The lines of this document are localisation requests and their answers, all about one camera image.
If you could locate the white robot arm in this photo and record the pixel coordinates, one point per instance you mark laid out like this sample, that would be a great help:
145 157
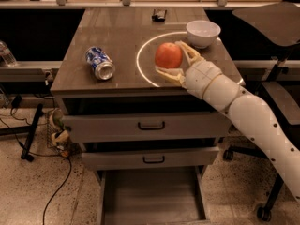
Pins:
251 115

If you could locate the blue white soda can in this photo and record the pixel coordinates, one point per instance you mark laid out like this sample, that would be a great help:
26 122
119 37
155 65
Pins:
100 62

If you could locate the red apple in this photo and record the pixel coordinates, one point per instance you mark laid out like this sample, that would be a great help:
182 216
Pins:
168 55

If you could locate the grey drawer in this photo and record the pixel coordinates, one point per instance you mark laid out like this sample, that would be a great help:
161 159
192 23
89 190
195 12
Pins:
143 159
145 126
160 196

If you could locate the clear plastic bottle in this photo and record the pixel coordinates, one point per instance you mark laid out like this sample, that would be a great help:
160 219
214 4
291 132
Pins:
7 55

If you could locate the bottom grey drawer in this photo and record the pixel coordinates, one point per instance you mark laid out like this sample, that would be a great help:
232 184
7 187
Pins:
160 196

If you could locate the top grey drawer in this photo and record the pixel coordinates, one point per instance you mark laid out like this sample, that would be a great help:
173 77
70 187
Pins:
145 126

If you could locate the middle grey drawer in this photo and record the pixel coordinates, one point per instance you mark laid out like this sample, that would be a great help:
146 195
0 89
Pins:
143 159

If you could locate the black office chair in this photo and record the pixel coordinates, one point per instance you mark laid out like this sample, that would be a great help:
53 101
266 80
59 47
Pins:
280 23

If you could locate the grey drawer cabinet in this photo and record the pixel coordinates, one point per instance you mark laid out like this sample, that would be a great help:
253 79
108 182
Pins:
130 38

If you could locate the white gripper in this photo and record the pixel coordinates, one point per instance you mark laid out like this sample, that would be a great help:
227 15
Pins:
201 76

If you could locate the wire basket with items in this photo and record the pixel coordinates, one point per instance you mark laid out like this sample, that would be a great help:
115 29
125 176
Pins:
59 137

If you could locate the grey side shelf rail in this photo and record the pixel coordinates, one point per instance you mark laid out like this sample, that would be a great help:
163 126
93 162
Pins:
30 71

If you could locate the black stand leg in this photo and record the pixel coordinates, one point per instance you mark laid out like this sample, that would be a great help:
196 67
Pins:
29 130

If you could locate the white ceramic bowl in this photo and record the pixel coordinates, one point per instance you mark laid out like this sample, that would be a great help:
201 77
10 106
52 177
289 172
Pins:
201 33

